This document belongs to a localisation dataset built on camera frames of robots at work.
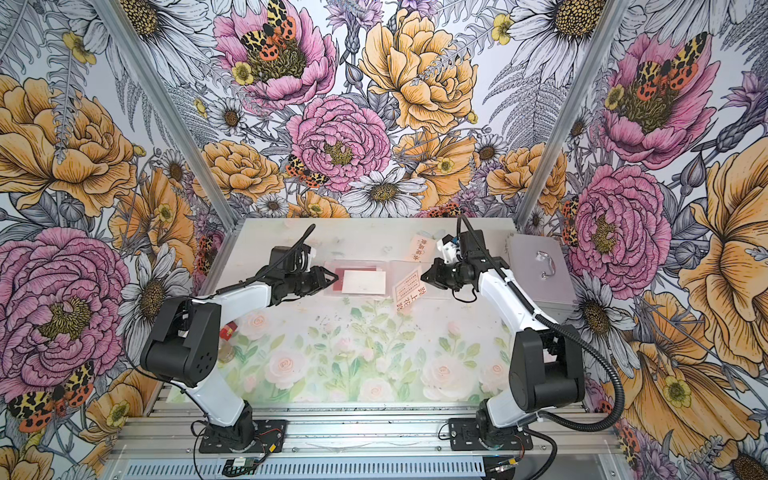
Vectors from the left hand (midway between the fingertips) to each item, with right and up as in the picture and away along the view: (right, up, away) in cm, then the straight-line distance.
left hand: (334, 285), depth 94 cm
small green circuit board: (-19, -41, -21) cm, 49 cm away
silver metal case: (+61, +7, -4) cm, 62 cm away
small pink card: (+29, +11, +21) cm, 37 cm away
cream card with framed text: (+23, -1, -4) cm, 23 cm away
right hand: (+26, +2, -9) cm, 28 cm away
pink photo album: (+9, +1, +10) cm, 14 cm away
